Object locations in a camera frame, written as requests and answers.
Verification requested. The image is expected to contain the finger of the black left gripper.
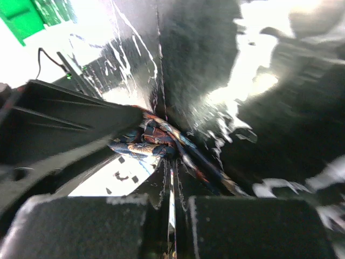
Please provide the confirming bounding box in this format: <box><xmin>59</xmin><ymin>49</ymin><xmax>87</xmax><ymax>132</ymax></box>
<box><xmin>1</xmin><ymin>80</ymin><xmax>143</xmax><ymax>213</ymax></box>

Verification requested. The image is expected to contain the green plastic tie bin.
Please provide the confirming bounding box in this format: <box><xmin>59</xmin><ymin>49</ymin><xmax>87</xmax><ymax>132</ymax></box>
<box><xmin>1</xmin><ymin>0</ymin><xmax>76</xmax><ymax>46</ymax></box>

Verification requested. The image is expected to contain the navy floral tie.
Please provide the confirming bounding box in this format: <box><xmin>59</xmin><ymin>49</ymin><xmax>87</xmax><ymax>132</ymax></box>
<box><xmin>108</xmin><ymin>106</ymin><xmax>246</xmax><ymax>196</ymax></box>

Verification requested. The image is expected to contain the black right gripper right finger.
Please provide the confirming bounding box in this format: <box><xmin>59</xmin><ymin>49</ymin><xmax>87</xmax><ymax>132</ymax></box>
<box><xmin>176</xmin><ymin>196</ymin><xmax>336</xmax><ymax>258</ymax></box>

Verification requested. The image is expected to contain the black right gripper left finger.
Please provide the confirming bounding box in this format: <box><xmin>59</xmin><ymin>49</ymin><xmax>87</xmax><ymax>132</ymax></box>
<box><xmin>0</xmin><ymin>193</ymin><xmax>169</xmax><ymax>259</ymax></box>

